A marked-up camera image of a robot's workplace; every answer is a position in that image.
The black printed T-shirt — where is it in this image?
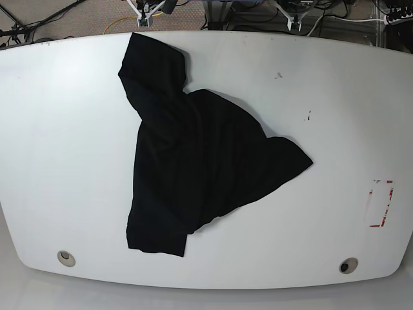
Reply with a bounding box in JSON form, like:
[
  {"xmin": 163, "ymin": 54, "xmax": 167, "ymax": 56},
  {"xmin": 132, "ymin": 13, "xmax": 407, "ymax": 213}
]
[{"xmin": 118, "ymin": 34, "xmax": 313, "ymax": 256}]

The grey metal table leg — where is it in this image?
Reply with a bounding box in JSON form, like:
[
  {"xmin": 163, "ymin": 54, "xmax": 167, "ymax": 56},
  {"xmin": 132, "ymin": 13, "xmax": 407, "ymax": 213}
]
[{"xmin": 203, "ymin": 1, "xmax": 233, "ymax": 30}]

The red tape rectangle marking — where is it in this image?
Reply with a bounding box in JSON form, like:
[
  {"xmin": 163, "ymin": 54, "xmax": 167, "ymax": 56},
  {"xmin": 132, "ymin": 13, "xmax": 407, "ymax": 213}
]
[{"xmin": 366, "ymin": 180, "xmax": 394, "ymax": 228}]

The black tripod stand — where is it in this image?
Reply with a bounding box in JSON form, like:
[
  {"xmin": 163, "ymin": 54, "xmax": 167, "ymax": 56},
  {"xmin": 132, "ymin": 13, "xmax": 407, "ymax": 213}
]
[{"xmin": 1, "ymin": 0, "xmax": 85, "ymax": 47}]

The white power strip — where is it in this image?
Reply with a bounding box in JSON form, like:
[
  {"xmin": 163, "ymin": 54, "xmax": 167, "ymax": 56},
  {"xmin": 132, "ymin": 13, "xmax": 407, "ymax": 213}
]
[{"xmin": 384, "ymin": 6, "xmax": 413, "ymax": 25}]

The yellow cable on floor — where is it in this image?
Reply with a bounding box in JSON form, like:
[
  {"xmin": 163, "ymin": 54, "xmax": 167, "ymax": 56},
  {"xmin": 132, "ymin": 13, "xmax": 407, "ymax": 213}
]
[{"xmin": 103, "ymin": 11, "xmax": 162, "ymax": 35}]

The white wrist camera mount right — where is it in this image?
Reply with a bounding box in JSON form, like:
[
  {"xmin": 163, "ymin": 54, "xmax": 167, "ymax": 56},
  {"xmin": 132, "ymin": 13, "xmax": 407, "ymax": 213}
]
[{"xmin": 126, "ymin": 0, "xmax": 165, "ymax": 28}]

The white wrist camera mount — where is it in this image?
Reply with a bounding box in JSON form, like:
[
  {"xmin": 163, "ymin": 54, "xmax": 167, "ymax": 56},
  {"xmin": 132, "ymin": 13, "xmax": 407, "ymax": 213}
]
[
  {"xmin": 276, "ymin": 1, "xmax": 315, "ymax": 31},
  {"xmin": 126, "ymin": 0, "xmax": 165, "ymax": 28}
]

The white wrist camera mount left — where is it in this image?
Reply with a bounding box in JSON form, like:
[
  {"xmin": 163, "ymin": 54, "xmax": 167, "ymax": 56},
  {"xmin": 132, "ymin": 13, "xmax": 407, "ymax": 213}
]
[{"xmin": 276, "ymin": 1, "xmax": 315, "ymax": 31}]

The left table cable grommet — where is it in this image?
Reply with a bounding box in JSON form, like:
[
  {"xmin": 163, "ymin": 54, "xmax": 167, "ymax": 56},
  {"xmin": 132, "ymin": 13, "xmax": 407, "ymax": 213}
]
[{"xmin": 57, "ymin": 251, "xmax": 76, "ymax": 267}]

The table cable grommet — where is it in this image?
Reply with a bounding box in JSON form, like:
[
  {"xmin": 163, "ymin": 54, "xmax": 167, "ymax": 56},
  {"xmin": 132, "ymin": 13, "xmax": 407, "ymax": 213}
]
[
  {"xmin": 339, "ymin": 258, "xmax": 359, "ymax": 274},
  {"xmin": 57, "ymin": 251, "xmax": 76, "ymax": 267}
]

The right table cable grommet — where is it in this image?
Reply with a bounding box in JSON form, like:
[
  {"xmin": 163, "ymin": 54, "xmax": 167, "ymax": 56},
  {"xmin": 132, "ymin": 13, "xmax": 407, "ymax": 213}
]
[{"xmin": 339, "ymin": 258, "xmax": 359, "ymax": 274}]

